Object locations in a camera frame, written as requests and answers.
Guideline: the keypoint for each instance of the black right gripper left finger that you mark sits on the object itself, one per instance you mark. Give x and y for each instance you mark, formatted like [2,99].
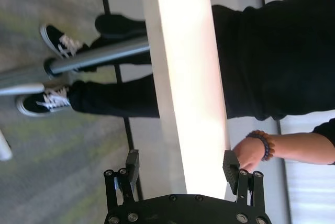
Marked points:
[133,171]

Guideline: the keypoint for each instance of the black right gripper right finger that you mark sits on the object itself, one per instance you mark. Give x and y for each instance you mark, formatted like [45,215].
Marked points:
[231,171]

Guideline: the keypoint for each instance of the white rectangular table top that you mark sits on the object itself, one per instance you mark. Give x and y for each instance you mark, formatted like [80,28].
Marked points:
[188,77]

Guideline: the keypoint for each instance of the person's bare left forearm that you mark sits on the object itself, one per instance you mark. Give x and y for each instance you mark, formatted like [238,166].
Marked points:
[298,146]

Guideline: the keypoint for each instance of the person's left hand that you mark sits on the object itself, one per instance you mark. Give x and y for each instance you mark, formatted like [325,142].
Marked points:
[248,154]

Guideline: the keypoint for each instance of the black trousers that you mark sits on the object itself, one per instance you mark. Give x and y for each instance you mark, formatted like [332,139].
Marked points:
[117,98]

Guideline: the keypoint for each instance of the black white left sneaker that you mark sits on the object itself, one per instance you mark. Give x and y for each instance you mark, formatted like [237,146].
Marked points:
[39,105]

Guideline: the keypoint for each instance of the black white sneaker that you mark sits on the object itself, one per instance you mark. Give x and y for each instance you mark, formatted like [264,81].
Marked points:
[58,42]
[39,105]

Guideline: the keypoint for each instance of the chrome table column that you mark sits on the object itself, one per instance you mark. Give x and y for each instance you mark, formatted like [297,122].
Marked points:
[99,57]

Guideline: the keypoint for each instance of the person in black clothes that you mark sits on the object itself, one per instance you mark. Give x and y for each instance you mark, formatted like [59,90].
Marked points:
[274,51]

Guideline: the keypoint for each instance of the black white right sneaker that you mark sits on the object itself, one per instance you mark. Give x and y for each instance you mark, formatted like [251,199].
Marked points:
[58,42]

